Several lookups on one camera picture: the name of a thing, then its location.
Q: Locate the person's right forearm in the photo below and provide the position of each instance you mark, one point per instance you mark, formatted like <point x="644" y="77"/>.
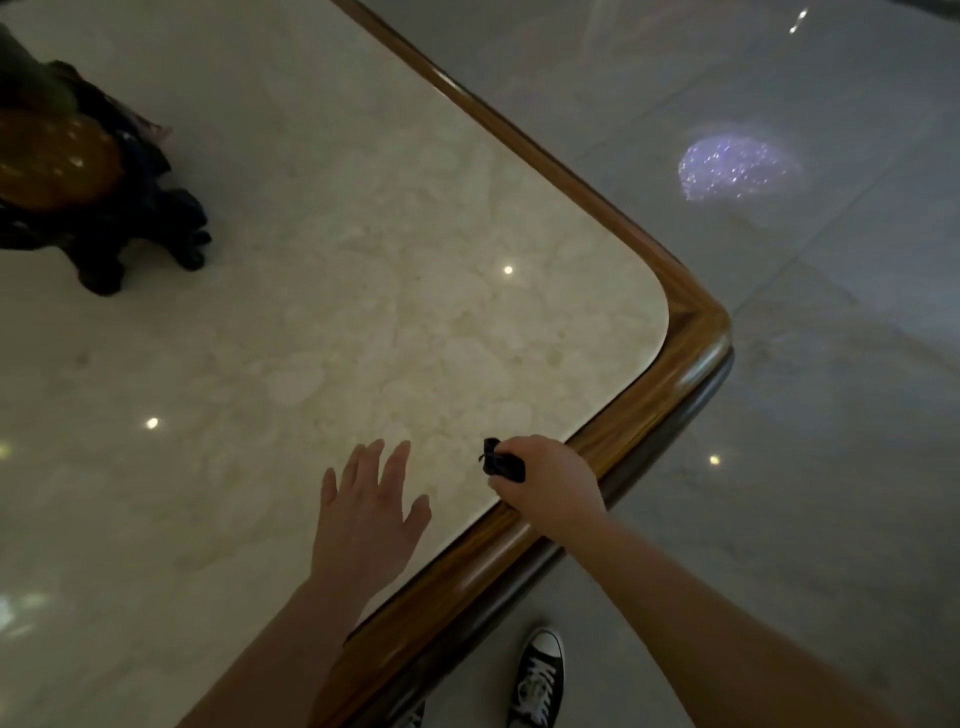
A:
<point x="720" y="637"/>

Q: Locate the amber and green stone ornament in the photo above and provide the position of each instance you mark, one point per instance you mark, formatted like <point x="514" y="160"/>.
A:
<point x="49" y="127"/>

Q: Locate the person's left middle finger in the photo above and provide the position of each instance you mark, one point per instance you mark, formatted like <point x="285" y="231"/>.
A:
<point x="371" y="469"/>

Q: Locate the small black cloth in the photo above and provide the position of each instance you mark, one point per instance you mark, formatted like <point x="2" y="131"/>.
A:
<point x="501" y="461"/>

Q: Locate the person's left hand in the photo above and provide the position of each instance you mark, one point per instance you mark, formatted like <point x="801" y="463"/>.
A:
<point x="364" y="525"/>

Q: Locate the person's left forearm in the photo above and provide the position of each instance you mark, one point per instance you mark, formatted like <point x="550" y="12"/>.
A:
<point x="277" y="660"/>

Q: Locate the person's left thumb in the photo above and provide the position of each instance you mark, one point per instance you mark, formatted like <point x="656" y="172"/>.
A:
<point x="418" y="517"/>

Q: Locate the person's right hand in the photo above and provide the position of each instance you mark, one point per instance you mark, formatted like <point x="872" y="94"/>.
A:
<point x="551" y="487"/>

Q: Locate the dark carved wooden stand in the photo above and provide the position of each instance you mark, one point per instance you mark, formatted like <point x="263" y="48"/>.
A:
<point x="120" y="202"/>

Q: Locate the person's left little finger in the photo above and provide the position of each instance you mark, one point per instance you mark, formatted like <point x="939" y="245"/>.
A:
<point x="328" y="486"/>

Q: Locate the black and white sneaker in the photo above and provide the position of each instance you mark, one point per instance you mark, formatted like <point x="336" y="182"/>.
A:
<point x="536" y="679"/>
<point x="412" y="716"/>

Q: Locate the person's right fingers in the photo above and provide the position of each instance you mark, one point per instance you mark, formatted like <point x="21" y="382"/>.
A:
<point x="514" y="491"/>

